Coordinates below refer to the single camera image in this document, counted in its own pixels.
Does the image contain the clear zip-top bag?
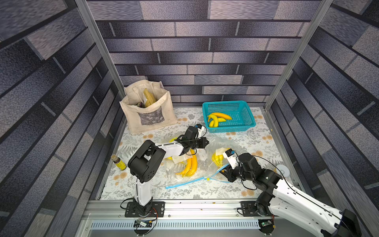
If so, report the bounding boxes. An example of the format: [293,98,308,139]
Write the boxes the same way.
[204,137,244,183]
[163,149,207,189]

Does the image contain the large yellow banana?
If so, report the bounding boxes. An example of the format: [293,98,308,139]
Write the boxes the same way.
[208,114,219,128]

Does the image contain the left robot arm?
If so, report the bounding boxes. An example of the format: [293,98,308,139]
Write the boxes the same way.
[127,124,209,215]

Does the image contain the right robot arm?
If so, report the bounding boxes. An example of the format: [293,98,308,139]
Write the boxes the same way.
[223,149,362,237]

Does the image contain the orange bananas in left bag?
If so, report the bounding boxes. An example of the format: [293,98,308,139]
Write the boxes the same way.
[176,149,198,177]

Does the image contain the beige canvas tote bag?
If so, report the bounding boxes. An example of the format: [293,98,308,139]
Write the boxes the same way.
[120,80,178,135]

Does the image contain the teal plastic basket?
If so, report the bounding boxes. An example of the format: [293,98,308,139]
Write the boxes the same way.
[202,101,256,133]

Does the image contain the white round cap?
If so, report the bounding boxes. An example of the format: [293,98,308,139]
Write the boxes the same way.
[276,164,291,178]

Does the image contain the yellow item in tote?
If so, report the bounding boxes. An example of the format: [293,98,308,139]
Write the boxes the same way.
[143,88,157,108]

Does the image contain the small yellow glass bottle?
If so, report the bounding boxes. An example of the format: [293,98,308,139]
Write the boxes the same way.
[111,154,127,170]

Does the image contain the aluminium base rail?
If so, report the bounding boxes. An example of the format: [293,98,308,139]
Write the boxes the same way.
[76,199,272,237]

